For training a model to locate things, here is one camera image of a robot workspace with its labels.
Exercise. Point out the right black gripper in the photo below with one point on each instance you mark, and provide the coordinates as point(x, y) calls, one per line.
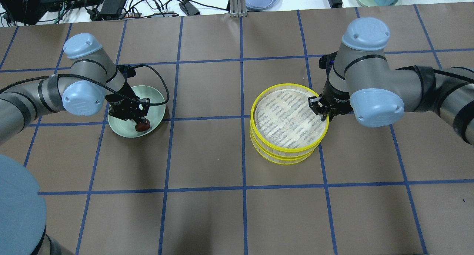
point(336, 98)

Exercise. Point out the aluminium frame post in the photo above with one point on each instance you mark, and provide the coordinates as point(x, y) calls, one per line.
point(238, 8)

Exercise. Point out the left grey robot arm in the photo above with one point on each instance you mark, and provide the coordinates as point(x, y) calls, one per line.
point(93, 79)

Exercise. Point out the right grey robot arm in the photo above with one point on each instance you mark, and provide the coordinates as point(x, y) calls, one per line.
point(359, 80)

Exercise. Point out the brown red bun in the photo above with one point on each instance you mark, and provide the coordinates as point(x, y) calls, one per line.
point(142, 126)

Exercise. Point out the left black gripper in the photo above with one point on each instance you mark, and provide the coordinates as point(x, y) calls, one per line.
point(120, 98)

